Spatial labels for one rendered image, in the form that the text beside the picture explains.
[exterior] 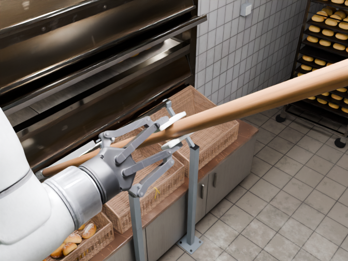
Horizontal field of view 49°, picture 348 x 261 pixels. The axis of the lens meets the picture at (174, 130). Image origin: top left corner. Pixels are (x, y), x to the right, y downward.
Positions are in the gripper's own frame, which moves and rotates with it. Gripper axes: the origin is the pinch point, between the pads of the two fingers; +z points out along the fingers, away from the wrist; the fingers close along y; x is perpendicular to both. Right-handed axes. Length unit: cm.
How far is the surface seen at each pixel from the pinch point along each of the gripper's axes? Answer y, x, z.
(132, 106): -4, -157, 88
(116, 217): 45, -138, 34
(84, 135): -3, -157, 49
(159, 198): 52, -143, 66
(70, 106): -21, -144, 45
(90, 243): 47, -138, 15
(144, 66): -23, -145, 104
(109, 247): 57, -144, 24
